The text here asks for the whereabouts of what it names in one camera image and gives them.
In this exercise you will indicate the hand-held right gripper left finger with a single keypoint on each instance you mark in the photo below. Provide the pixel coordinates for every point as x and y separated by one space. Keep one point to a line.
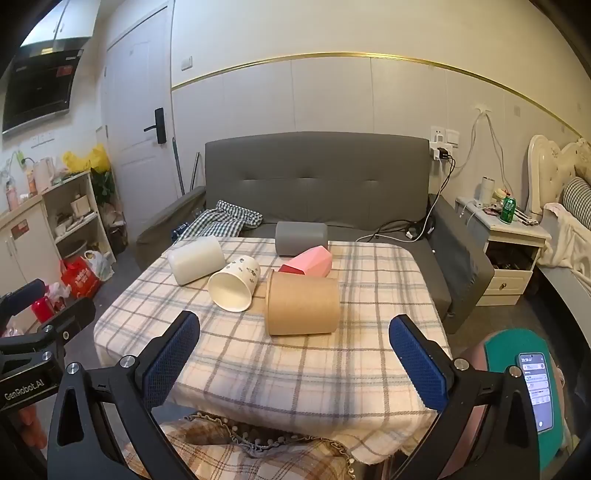
170 356

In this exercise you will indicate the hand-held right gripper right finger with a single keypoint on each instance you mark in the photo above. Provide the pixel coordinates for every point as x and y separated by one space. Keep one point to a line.
416 364

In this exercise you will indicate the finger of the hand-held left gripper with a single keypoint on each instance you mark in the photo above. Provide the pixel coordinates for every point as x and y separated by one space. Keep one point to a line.
69 318
21 295

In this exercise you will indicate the white printed paper cup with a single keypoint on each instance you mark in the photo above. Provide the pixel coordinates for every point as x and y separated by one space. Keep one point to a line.
233 286

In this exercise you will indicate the white frosted plastic cup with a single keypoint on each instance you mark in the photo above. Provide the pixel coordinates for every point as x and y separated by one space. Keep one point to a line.
196 259

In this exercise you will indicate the brown paper cup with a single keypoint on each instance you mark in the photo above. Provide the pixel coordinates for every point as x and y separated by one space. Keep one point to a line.
302 304

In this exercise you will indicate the pink faceted cup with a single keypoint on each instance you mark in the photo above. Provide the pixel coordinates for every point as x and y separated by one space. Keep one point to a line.
311 263

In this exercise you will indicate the grey cup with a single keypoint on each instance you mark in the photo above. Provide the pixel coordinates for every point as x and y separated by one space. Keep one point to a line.
300 237

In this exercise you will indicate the red bottle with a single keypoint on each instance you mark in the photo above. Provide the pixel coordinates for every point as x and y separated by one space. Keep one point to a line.
44 310

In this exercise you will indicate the red gift bag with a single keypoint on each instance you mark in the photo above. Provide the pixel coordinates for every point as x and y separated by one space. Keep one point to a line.
81 279

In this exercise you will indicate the white counter cabinet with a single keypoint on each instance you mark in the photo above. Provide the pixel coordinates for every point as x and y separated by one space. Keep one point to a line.
21 249

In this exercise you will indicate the white plastic bag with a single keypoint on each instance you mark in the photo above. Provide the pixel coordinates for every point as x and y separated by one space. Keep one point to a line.
99 265

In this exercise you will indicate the teal round cushion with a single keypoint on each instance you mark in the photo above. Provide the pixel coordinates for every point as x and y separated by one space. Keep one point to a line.
505 350

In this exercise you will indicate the white open shelf cabinet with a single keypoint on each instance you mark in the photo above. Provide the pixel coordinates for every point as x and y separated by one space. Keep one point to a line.
76 217

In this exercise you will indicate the pink bottle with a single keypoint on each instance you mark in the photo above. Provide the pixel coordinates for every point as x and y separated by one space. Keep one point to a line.
11 196

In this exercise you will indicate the fringed beige blanket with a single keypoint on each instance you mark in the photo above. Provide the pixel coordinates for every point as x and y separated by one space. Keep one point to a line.
221 454

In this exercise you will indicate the plaid tablecloth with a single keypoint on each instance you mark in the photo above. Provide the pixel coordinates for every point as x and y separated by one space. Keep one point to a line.
295 369

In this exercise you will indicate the pale pink kettle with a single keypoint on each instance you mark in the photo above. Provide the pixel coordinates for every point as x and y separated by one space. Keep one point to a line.
45 175

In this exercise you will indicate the smartphone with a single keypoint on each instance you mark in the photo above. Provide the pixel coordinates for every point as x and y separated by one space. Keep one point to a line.
538 392

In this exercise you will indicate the white nightstand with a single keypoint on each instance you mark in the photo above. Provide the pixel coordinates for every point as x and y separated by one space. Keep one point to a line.
508 272

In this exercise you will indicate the checked cloth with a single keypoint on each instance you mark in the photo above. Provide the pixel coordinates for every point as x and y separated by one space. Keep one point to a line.
217 219

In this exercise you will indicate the yellow plastic bag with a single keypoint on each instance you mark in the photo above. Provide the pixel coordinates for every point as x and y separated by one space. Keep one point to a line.
90 159

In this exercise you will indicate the white door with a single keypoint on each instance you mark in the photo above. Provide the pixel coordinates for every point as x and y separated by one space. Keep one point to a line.
134 175

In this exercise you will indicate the green drink can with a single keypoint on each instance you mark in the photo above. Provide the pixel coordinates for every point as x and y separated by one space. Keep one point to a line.
509 211

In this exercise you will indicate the white tumbler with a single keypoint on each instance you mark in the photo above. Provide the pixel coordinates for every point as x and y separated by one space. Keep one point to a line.
487 191

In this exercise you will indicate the cream bed blanket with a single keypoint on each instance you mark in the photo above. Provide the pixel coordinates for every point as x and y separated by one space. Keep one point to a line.
565 244

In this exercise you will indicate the black range hood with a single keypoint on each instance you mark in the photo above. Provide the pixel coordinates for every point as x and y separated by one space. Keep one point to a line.
39 90

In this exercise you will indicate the grey sofa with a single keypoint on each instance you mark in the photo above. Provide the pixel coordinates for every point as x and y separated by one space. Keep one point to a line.
323 180

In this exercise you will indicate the black plug charger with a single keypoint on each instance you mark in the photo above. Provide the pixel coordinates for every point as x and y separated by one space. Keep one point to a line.
441 153

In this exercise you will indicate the checked pillow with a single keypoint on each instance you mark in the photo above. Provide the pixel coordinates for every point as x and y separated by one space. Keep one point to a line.
578 196

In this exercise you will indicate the cream bed headboard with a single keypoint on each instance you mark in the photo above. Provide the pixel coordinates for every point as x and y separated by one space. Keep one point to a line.
549 161

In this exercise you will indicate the white wall socket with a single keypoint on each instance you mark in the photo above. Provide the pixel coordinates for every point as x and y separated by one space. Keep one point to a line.
437 134

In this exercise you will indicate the white wall cupboard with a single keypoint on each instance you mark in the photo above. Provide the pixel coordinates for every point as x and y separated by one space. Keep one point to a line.
64 21

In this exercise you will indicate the white light switch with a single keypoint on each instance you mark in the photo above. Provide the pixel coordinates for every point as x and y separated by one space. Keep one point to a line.
186 63

